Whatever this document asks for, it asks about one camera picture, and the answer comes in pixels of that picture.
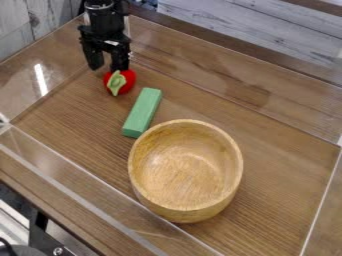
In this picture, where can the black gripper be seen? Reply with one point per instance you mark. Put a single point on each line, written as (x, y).
(103, 31)

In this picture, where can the red plush strawberry toy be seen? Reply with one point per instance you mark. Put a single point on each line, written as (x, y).
(119, 82)

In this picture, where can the green rectangular block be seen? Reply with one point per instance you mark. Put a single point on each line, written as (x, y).
(142, 112)

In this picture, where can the wooden bowl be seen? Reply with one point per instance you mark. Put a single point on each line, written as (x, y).
(186, 170)

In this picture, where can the clear acrylic front wall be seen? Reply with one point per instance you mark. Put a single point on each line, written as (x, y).
(109, 220)

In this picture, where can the black metal table leg bracket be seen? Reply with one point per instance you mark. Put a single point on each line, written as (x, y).
(42, 240)

